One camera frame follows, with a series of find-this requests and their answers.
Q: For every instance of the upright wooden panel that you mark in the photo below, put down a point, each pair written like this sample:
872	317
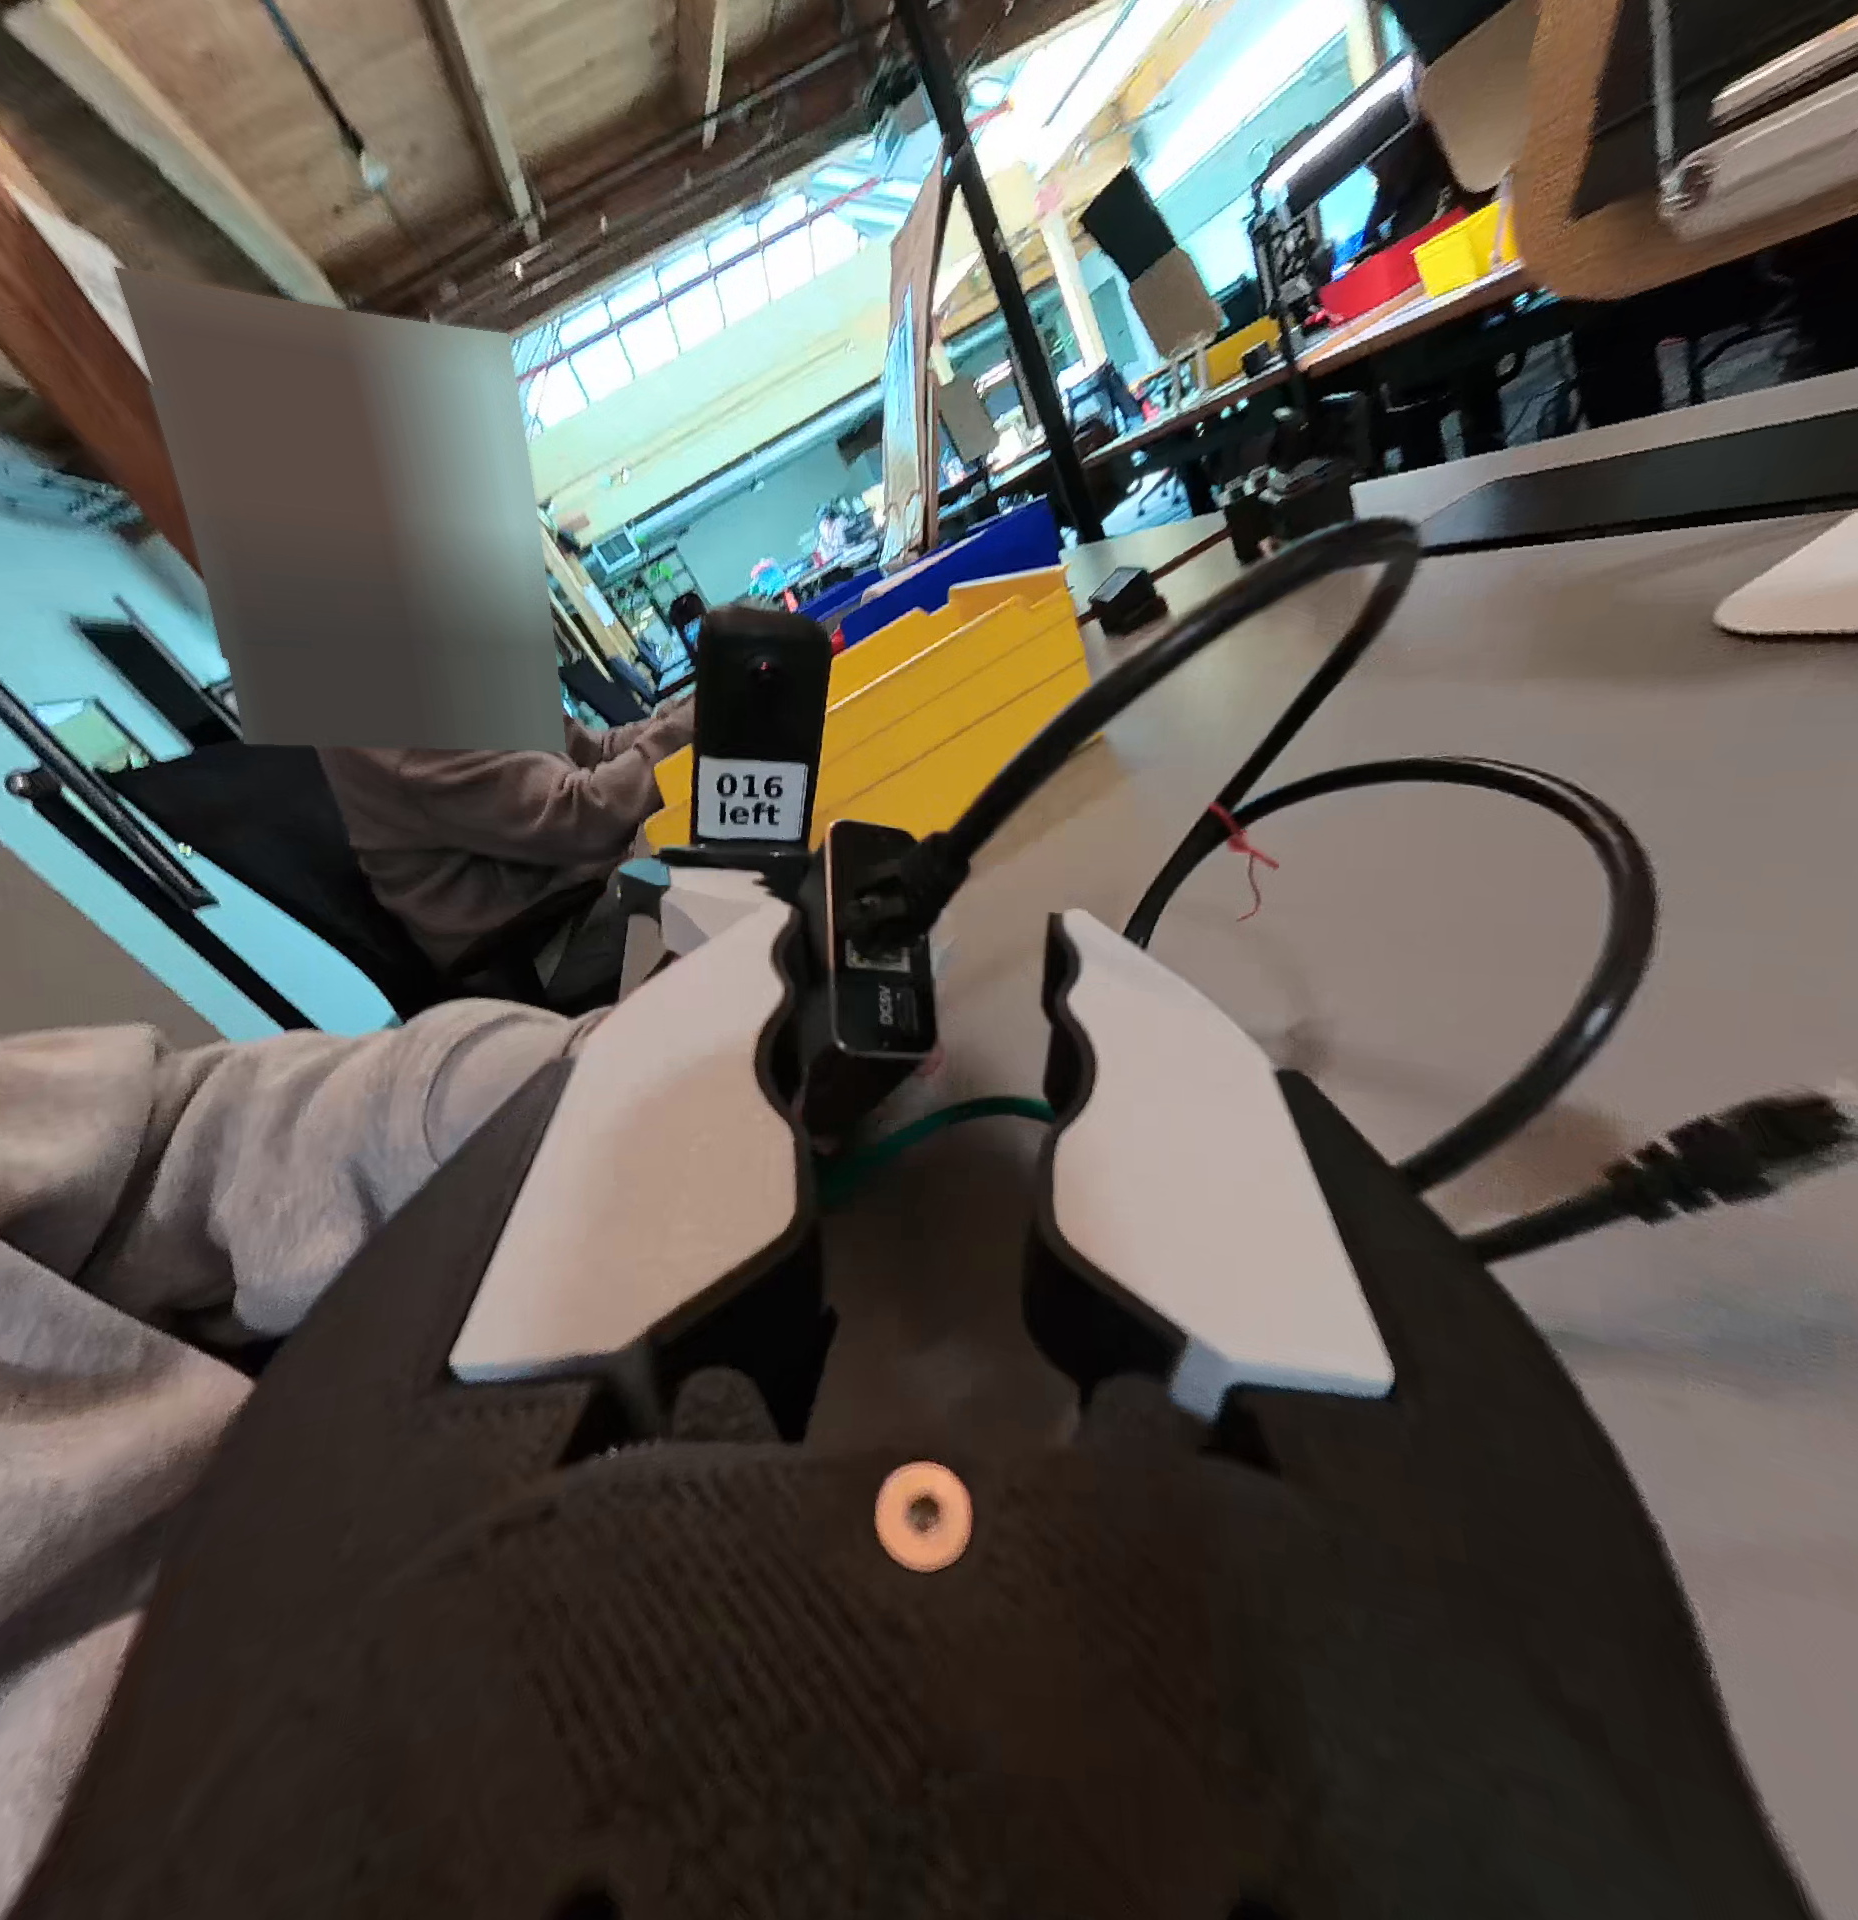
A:
913	391

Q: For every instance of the wooden board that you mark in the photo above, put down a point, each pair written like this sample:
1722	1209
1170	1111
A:
1560	227

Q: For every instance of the small black device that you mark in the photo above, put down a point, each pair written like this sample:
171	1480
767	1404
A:
1124	601

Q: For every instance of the black network splitter box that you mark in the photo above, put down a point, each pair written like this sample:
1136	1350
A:
884	1037

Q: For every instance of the yellow plastic bin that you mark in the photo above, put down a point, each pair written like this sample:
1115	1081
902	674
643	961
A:
930	706

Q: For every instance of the black office chair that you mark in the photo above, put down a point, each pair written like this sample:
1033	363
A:
255	855

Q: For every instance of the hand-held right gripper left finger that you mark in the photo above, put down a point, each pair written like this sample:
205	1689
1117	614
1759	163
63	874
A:
644	1187

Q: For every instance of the red plastic bin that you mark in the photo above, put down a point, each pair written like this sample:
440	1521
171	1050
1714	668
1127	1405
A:
1387	278

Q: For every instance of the brown background desk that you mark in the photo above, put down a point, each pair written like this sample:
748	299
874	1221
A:
1319	362

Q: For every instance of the small yellow bin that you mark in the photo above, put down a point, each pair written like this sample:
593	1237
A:
1463	256

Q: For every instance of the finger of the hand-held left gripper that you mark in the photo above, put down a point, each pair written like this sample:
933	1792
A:
712	915

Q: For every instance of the black pole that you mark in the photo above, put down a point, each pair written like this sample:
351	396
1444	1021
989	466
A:
1006	270

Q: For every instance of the blue plastic bin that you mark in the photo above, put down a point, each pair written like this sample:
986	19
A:
959	562

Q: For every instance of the red twist tie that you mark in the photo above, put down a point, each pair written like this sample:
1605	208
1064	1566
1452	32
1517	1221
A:
1244	864

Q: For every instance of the white metal stand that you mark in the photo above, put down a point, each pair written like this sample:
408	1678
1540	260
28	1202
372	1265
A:
1815	584

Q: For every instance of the black electronic device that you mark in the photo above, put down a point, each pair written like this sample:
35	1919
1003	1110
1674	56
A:
1291	496

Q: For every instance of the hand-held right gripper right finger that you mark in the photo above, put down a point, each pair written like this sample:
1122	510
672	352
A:
1199	1187

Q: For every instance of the black panel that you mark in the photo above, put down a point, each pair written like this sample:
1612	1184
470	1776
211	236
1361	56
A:
1619	135

